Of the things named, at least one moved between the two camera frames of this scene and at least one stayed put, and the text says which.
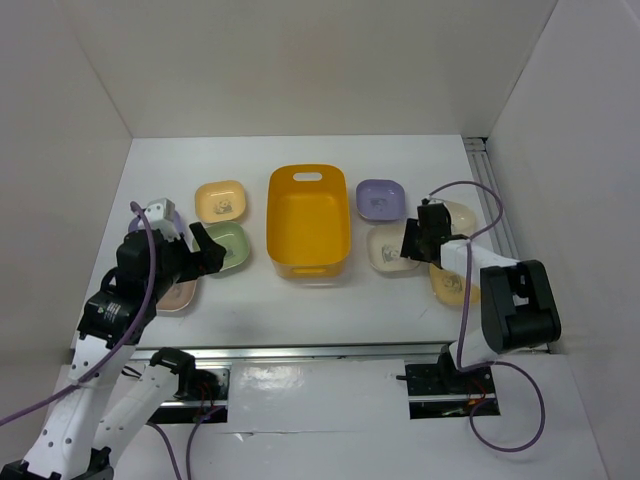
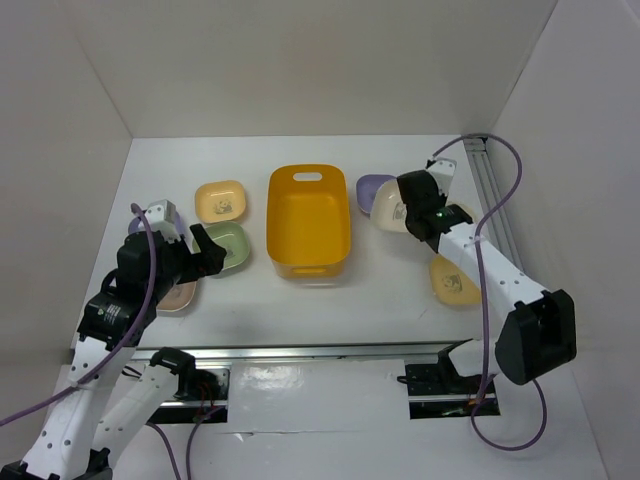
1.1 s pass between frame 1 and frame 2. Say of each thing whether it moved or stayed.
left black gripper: stayed
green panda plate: stayed
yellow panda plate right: stayed
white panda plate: moved
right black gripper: moved
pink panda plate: stayed
